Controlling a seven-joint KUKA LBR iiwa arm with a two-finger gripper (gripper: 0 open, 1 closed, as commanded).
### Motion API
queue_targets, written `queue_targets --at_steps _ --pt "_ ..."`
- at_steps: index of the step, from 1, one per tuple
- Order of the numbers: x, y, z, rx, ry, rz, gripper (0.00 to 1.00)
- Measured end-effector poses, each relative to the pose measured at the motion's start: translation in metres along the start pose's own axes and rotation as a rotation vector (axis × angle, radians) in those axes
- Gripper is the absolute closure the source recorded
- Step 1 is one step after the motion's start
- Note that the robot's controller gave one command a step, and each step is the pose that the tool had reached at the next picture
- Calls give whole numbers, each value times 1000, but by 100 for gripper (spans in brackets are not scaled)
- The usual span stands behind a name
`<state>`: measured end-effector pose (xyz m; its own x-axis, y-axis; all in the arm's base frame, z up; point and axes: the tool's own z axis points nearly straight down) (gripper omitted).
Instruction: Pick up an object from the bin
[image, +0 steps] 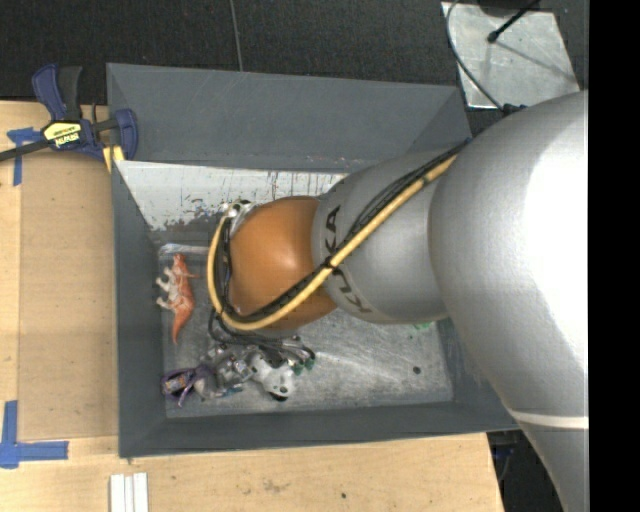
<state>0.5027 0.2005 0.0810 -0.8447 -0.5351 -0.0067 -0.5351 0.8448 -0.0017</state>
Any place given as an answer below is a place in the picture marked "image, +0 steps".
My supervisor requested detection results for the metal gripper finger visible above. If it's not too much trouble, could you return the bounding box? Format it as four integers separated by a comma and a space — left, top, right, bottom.
199, 368, 232, 400
219, 360, 253, 397

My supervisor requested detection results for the white spotted toy animal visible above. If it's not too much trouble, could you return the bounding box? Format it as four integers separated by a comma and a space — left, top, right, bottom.
249, 351, 298, 402

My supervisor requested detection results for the purple toy figure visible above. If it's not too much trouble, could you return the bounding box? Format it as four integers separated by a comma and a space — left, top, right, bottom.
160, 364, 213, 407

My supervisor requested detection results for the orange toy dinosaur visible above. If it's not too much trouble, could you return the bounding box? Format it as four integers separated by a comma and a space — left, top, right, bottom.
154, 252, 202, 347

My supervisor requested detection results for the pale wood board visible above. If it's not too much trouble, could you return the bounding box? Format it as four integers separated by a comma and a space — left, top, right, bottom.
17, 145, 121, 442

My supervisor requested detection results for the grey metal bin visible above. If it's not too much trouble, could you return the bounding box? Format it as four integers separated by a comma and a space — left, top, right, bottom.
105, 62, 522, 459

